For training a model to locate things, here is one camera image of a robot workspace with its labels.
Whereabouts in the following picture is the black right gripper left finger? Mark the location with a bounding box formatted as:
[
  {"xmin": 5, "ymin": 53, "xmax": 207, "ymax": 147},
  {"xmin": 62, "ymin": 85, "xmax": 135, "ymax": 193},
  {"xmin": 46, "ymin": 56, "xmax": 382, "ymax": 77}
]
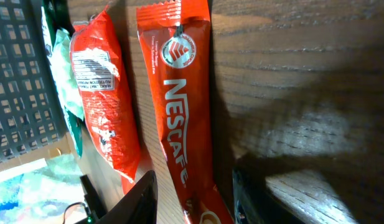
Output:
[{"xmin": 78, "ymin": 170, "xmax": 158, "ymax": 224}]

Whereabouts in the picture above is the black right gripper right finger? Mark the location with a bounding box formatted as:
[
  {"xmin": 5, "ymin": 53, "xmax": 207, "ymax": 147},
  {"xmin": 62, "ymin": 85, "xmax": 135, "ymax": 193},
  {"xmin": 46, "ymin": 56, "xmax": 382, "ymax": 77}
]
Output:
[{"xmin": 232, "ymin": 167, "xmax": 304, "ymax": 224}]

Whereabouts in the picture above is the red snack bag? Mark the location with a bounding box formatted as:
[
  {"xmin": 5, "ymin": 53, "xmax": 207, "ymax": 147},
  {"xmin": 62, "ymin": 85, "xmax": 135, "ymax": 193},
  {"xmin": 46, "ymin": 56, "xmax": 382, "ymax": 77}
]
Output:
[{"xmin": 70, "ymin": 10, "xmax": 141, "ymax": 194}]

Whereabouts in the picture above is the red tube snack pack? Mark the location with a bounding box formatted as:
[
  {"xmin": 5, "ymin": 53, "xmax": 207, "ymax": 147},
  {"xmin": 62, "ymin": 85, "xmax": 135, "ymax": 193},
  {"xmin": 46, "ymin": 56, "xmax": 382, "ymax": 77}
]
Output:
[{"xmin": 136, "ymin": 0, "xmax": 233, "ymax": 223}]

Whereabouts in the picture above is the mint green wipes pack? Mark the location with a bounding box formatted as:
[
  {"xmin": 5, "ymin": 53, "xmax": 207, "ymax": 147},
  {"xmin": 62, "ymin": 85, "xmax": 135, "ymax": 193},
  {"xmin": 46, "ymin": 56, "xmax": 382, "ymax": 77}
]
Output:
[{"xmin": 51, "ymin": 29, "xmax": 84, "ymax": 120}]

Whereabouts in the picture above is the green white package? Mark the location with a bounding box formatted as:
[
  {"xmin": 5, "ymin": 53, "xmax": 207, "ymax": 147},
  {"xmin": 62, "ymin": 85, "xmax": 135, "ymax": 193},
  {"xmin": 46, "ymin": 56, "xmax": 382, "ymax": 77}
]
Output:
[{"xmin": 41, "ymin": 0, "xmax": 83, "ymax": 157}]

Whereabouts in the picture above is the grey plastic shopping basket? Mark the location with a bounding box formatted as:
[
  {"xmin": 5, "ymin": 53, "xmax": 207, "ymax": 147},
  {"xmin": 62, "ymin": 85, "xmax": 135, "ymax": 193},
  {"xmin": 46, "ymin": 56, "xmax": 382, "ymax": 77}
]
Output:
[{"xmin": 0, "ymin": 0, "xmax": 65, "ymax": 164}]

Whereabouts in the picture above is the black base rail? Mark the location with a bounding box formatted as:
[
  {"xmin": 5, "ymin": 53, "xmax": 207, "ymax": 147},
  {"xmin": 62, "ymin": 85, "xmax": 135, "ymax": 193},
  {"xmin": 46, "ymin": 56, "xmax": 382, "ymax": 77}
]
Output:
[{"xmin": 80, "ymin": 175, "xmax": 107, "ymax": 221}]

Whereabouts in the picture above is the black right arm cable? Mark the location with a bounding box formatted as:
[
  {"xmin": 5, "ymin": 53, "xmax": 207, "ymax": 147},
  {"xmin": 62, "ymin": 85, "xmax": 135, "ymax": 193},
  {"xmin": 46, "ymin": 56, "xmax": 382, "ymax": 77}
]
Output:
[{"xmin": 62, "ymin": 201, "xmax": 90, "ymax": 224}]

